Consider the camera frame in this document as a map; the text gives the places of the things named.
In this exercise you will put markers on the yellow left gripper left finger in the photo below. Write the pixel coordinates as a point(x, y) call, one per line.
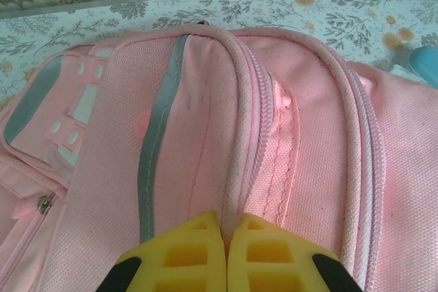
point(178, 261)

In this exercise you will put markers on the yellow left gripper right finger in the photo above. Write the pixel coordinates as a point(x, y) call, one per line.
point(280, 261)

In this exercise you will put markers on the pink backpack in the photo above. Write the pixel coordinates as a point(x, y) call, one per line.
point(205, 117)

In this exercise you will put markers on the light blue pencil case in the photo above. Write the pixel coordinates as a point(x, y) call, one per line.
point(426, 63)

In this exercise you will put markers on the floral tablecloth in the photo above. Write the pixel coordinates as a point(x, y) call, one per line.
point(273, 8)

